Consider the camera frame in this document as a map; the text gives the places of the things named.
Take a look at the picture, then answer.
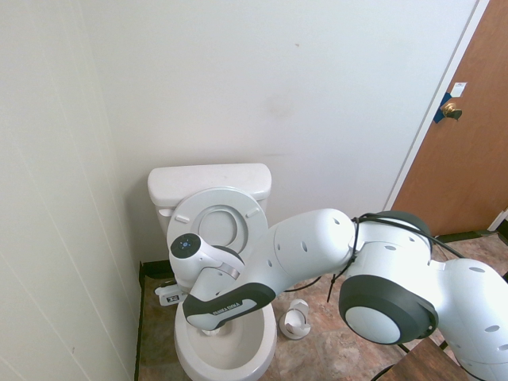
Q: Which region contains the brown wooden door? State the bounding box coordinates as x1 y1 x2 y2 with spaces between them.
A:
391 0 508 238

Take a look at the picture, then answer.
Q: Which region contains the white toilet seat lid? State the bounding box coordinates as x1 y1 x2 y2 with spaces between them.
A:
198 208 241 249

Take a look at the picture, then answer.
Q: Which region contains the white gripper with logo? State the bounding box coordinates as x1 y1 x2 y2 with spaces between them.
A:
155 282 193 308

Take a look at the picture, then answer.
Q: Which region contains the white toilet brush holder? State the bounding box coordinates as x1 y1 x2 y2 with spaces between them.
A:
278 299 312 341

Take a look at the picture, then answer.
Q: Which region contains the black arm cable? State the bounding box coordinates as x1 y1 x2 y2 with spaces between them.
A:
283 212 464 305

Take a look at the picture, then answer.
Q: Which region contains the white door frame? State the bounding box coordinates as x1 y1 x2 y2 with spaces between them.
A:
383 0 492 212

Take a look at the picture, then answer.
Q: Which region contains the dark wooden table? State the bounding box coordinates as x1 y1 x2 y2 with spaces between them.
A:
372 337 483 381

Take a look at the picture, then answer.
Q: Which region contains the blue tape strip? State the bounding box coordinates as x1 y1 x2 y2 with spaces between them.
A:
433 91 456 125

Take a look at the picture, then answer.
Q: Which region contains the brass door knob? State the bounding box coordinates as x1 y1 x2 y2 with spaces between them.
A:
441 101 464 121

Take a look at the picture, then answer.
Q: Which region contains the white toilet tank lid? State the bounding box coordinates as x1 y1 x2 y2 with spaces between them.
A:
147 163 274 208

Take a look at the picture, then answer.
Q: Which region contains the white toilet seat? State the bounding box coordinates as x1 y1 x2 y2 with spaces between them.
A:
166 187 270 275

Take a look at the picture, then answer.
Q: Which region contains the black floor cable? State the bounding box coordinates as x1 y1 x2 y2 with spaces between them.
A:
371 362 398 381

